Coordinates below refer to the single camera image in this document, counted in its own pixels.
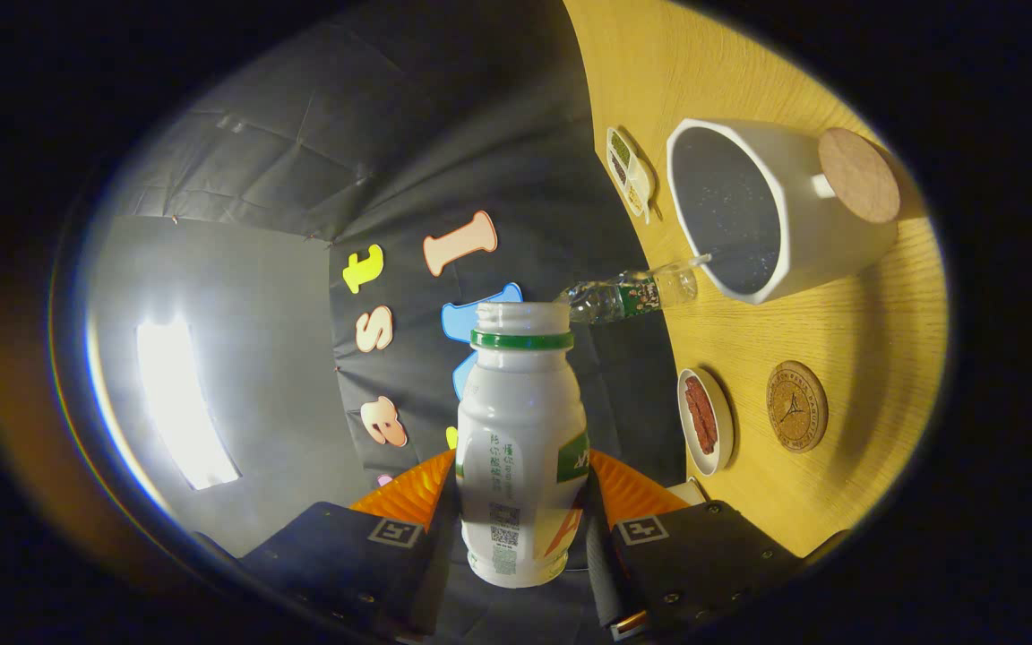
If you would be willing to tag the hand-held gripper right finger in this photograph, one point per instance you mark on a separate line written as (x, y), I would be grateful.
(601, 564)

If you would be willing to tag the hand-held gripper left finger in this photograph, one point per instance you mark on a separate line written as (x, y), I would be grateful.
(440, 564)

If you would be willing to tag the round cork coaster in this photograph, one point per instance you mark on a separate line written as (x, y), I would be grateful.
(796, 408)

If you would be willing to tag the clear plastic water bottle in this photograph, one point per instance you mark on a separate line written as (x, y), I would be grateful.
(623, 297)

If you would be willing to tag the red meat slice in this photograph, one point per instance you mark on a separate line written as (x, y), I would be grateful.
(707, 428)
(695, 403)

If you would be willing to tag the round white plate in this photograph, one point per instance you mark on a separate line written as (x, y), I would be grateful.
(725, 421)

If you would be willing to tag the wooden table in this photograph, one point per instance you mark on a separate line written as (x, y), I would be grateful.
(838, 331)

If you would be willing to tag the heap of yellow beans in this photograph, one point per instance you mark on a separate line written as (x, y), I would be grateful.
(634, 199)

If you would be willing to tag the white divided dish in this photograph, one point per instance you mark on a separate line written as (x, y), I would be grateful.
(643, 184)

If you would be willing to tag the heap of dark beans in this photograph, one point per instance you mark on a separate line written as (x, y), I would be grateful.
(617, 170)

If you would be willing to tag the heap of green beans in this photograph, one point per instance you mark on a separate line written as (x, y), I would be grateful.
(621, 148)

